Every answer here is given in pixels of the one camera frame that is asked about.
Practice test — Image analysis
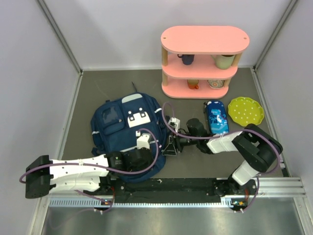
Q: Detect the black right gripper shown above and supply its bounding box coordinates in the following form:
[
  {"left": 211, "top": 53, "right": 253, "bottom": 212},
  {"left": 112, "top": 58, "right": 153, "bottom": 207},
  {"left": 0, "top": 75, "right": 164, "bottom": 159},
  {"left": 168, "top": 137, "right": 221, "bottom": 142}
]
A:
[{"left": 162, "top": 128, "right": 199, "bottom": 155}]

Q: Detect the navy blue backpack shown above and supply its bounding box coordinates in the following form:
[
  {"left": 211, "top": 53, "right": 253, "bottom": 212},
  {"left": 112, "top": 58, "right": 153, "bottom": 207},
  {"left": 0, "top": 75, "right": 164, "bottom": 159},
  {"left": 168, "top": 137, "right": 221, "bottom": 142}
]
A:
[{"left": 90, "top": 92, "right": 168, "bottom": 183}]

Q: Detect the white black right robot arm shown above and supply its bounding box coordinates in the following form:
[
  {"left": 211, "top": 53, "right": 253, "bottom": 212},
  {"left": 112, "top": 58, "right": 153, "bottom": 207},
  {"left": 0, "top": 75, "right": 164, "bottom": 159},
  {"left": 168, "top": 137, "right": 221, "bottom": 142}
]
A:
[{"left": 162, "top": 118, "right": 283, "bottom": 196}]

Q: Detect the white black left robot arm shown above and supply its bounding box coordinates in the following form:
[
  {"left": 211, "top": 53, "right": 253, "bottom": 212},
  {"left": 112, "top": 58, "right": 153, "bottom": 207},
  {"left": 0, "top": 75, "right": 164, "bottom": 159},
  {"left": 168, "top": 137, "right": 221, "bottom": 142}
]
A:
[{"left": 21, "top": 147, "right": 158, "bottom": 199}]

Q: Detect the blue dinosaur pencil case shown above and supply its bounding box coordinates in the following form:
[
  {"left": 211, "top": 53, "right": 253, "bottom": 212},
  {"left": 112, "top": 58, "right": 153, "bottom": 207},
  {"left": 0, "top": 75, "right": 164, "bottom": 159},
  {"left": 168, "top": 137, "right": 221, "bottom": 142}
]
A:
[{"left": 204, "top": 100, "right": 229, "bottom": 135}]

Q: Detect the orange cup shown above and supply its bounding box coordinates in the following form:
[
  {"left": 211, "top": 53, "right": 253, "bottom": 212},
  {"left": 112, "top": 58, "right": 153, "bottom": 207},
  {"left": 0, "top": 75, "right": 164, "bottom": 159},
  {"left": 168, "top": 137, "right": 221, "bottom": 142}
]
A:
[{"left": 187, "top": 79, "right": 199, "bottom": 90}]

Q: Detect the patterned flower-shaped bowl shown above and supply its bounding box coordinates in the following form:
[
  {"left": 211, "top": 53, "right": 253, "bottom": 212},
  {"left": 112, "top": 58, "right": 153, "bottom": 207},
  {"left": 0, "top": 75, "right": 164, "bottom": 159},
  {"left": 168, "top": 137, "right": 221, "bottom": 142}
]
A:
[{"left": 207, "top": 79, "right": 224, "bottom": 89}]

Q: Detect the green polka dot plate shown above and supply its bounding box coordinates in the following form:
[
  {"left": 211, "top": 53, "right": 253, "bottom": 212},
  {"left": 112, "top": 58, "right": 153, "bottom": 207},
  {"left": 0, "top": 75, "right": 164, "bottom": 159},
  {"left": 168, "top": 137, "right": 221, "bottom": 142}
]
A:
[{"left": 228, "top": 96, "right": 265, "bottom": 127}]

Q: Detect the dark blue mug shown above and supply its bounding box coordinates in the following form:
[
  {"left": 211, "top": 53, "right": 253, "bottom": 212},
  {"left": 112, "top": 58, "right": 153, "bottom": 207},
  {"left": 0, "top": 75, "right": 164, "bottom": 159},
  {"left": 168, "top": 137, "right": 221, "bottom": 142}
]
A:
[{"left": 177, "top": 54, "right": 195, "bottom": 65}]

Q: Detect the pale green mug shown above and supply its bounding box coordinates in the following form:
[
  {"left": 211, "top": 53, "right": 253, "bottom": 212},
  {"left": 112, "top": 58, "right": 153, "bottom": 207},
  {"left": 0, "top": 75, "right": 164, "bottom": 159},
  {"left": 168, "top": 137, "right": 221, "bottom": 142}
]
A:
[{"left": 211, "top": 55, "right": 235, "bottom": 70}]

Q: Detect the pink three-tier shelf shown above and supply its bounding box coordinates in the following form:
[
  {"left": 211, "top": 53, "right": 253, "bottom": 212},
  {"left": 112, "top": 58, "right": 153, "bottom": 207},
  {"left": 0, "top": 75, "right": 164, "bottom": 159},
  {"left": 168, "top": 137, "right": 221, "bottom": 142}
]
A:
[{"left": 160, "top": 25, "right": 250, "bottom": 99}]

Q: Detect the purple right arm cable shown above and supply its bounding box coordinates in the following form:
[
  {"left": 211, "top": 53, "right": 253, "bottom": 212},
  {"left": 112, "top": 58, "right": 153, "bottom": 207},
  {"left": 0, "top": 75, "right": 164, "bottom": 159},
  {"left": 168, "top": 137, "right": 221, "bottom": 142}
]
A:
[{"left": 161, "top": 101, "right": 282, "bottom": 213}]

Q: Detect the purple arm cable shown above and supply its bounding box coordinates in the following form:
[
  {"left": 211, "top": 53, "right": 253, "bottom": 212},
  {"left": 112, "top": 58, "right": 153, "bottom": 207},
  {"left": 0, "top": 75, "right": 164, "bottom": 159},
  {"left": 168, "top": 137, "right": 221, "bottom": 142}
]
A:
[
  {"left": 19, "top": 128, "right": 160, "bottom": 213},
  {"left": 161, "top": 101, "right": 282, "bottom": 213}
]

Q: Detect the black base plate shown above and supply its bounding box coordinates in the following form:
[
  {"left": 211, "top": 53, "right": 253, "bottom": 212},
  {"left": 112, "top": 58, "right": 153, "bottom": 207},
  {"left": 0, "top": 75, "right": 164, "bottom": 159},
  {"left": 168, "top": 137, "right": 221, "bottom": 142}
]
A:
[{"left": 95, "top": 178, "right": 256, "bottom": 203}]

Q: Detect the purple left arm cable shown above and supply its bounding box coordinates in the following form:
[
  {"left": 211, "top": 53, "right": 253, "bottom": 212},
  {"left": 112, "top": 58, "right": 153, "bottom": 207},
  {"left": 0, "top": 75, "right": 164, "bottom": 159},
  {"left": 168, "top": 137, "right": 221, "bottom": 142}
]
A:
[{"left": 19, "top": 128, "right": 160, "bottom": 213}]

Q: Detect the aluminium frame rail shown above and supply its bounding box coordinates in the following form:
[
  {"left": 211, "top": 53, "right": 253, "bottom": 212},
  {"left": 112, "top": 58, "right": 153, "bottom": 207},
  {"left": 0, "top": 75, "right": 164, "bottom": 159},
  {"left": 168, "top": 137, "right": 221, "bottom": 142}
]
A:
[{"left": 47, "top": 177, "right": 306, "bottom": 212}]

